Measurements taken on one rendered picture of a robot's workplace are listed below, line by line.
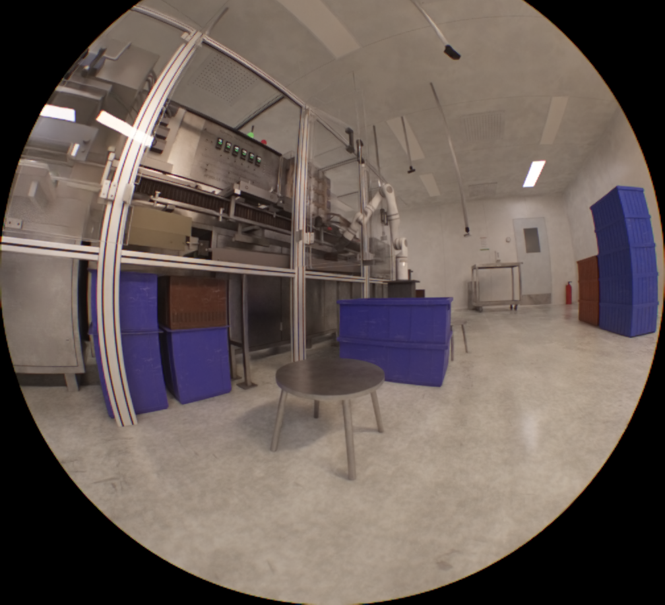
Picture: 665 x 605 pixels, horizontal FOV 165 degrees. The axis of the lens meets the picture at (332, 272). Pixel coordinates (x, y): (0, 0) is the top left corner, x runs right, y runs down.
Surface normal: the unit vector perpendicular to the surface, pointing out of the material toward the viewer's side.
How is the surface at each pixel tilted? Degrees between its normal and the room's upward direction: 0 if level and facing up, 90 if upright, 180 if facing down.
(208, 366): 90
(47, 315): 90
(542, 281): 90
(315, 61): 180
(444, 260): 90
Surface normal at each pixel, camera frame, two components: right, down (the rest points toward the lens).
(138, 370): 0.84, -0.05
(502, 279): -0.55, -0.07
